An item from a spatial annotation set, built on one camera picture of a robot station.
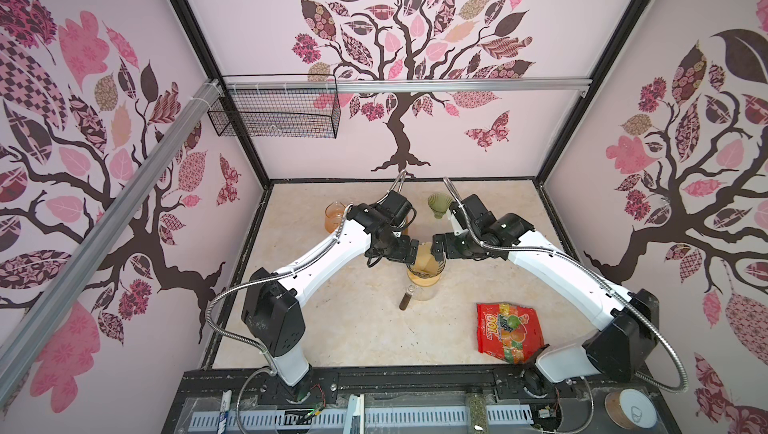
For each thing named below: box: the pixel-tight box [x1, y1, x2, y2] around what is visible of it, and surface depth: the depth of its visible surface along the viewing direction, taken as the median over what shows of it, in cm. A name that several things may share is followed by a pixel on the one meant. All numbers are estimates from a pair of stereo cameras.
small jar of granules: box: [468, 392, 488, 434], surface depth 68 cm
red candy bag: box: [476, 302, 544, 364], surface depth 81 cm
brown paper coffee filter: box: [414, 242, 439, 275], surface depth 82 cm
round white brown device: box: [604, 388, 658, 429], surface depth 67 cm
